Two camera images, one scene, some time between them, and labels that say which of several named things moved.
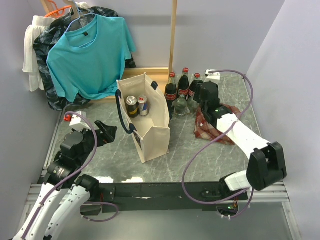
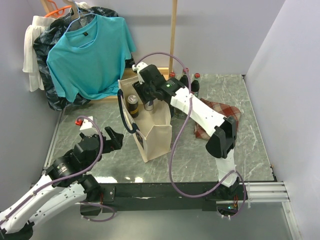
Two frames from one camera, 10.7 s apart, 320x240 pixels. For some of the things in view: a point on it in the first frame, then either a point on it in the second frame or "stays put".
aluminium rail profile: (276, 192) stays put
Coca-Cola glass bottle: (193, 86) stays put
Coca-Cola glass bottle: (183, 86) stays put
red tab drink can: (143, 104) -> (148, 107)
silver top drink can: (132, 106) stays put
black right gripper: (196, 98) -> (138, 87)
